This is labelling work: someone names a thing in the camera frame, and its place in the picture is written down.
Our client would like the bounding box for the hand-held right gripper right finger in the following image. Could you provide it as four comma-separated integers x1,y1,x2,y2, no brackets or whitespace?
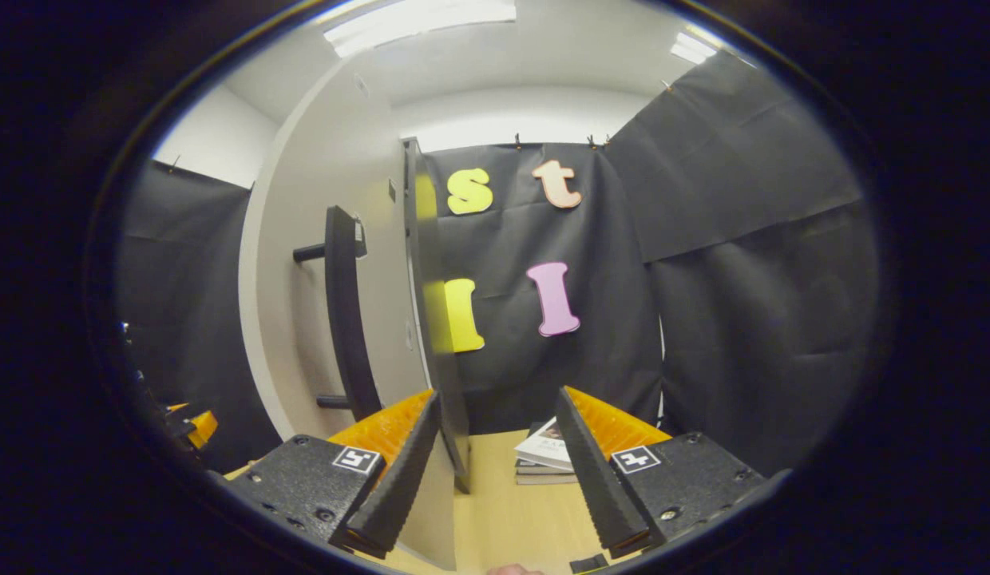
556,387,767,560

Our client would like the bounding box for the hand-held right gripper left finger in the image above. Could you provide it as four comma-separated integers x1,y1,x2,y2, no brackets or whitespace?
224,389,442,560

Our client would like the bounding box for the black door handle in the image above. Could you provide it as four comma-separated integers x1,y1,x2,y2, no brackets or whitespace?
294,206,384,420

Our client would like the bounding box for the beige cabinet door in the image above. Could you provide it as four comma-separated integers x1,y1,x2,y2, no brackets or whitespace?
238,56,457,572

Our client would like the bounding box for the dark grey book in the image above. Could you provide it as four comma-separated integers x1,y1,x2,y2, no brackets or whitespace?
515,459,580,486

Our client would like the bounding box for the white cover book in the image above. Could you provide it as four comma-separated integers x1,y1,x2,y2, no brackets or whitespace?
515,415,577,472

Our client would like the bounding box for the black backdrop cloth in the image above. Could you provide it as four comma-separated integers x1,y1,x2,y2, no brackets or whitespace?
116,50,883,480

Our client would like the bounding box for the ceiling light panel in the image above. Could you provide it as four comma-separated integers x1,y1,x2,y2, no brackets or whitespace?
671,32,718,66
323,0,517,58

